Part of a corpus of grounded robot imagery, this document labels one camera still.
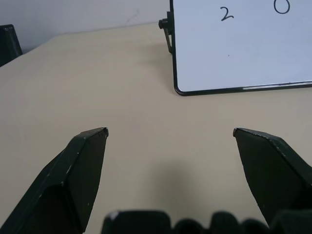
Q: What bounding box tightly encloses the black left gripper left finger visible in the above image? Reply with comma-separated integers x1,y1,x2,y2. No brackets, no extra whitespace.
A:
0,127,110,234

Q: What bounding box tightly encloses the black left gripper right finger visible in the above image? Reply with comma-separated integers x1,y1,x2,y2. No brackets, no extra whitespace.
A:
233,127,312,229

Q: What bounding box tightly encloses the black laptop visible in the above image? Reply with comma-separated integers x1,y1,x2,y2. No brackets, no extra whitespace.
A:
0,24,23,68

